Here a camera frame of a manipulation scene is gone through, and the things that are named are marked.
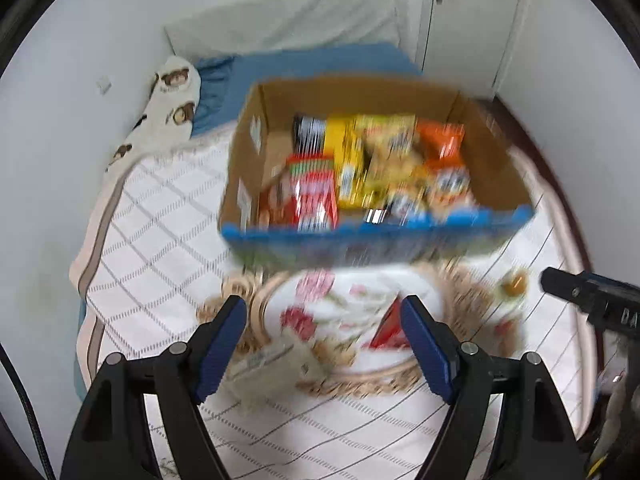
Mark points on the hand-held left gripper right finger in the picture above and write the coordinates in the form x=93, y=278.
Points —
x=425, y=350

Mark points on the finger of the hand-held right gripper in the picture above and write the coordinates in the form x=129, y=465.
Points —
x=562, y=285

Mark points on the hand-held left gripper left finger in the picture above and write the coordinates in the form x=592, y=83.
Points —
x=220, y=355

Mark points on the dark red small snack packet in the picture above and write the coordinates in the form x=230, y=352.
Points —
x=387, y=332

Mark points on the brown round snack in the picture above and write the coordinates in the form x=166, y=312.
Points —
x=515, y=284

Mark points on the silver white snack packet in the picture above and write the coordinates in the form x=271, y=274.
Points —
x=270, y=362

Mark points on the cardboard box blue print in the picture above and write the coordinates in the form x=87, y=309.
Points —
x=490, y=175

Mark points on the panda print snack packet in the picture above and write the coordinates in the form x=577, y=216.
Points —
x=407, y=202
x=450, y=182

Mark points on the long red snack packet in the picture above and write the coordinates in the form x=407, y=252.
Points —
x=312, y=192

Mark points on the orange snack packet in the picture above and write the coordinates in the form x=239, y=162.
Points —
x=442, y=140

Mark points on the long yellow snack packet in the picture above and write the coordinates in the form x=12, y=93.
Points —
x=345, y=160

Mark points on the yellow green snack packet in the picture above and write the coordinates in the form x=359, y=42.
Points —
x=387, y=142

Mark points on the long black snack packet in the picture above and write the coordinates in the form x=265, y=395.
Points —
x=310, y=132

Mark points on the white diamond pattern quilt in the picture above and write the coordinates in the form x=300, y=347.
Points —
x=160, y=240

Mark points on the bear print pillow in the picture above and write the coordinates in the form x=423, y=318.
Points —
x=167, y=110

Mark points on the white door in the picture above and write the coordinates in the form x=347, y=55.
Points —
x=470, y=20

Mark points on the blue bed sheet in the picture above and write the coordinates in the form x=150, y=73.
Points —
x=320, y=62

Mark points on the grey pillow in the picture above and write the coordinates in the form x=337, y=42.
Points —
x=285, y=17

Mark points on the white wall socket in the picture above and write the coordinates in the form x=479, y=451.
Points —
x=104, y=85

